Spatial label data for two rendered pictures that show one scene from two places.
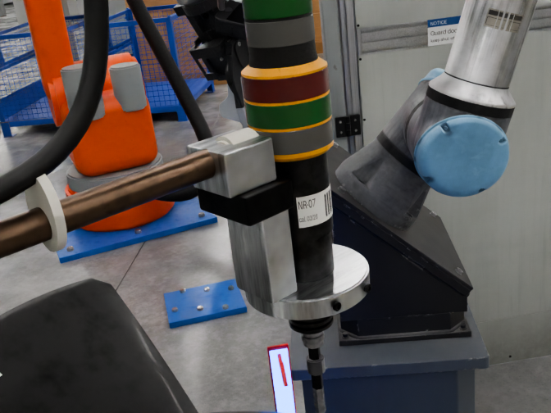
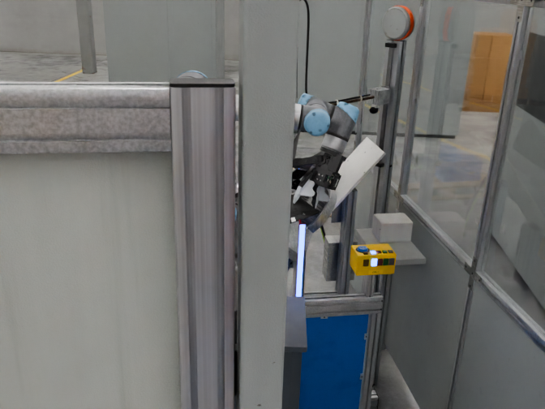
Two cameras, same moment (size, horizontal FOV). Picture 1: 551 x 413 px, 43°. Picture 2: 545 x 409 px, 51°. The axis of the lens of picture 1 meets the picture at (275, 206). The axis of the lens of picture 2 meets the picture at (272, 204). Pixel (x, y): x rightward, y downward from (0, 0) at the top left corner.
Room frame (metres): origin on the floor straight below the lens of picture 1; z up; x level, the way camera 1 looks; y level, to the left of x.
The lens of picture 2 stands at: (2.72, -0.26, 2.10)
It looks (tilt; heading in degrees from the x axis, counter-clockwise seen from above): 22 degrees down; 175
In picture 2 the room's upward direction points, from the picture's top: 2 degrees clockwise
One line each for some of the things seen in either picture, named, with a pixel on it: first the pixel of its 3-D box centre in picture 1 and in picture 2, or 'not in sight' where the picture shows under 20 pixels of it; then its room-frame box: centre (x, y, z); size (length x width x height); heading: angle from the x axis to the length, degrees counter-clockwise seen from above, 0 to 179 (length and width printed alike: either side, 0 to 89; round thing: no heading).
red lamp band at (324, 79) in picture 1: (285, 80); not in sight; (0.35, -0.01, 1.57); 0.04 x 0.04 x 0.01
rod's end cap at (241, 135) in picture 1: (239, 152); not in sight; (0.33, 0.01, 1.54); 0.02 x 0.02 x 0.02; 40
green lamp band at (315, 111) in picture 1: (288, 106); not in sight; (0.35, -0.01, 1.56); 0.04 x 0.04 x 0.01
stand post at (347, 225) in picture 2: not in sight; (341, 292); (0.19, 0.31, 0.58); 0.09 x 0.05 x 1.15; 5
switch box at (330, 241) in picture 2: not in sight; (339, 257); (0.10, 0.30, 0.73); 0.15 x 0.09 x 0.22; 95
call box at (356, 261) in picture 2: not in sight; (372, 260); (0.68, 0.31, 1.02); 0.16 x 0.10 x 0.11; 95
